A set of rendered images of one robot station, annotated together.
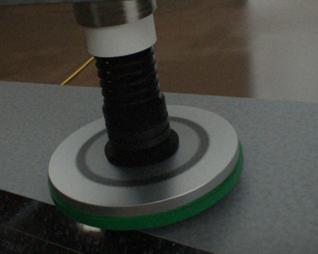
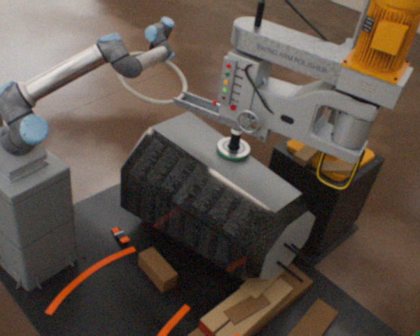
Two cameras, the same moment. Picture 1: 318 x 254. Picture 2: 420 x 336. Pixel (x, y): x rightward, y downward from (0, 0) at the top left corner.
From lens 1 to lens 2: 335 cm
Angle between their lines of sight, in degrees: 114
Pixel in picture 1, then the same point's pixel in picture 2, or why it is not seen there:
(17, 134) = (257, 176)
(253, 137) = (210, 152)
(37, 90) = (253, 192)
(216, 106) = (211, 163)
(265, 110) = (203, 157)
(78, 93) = (241, 185)
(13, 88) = (261, 198)
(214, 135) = (221, 143)
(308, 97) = not seen: outside the picture
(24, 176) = (255, 162)
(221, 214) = not seen: hidden behind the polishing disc
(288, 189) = (212, 142)
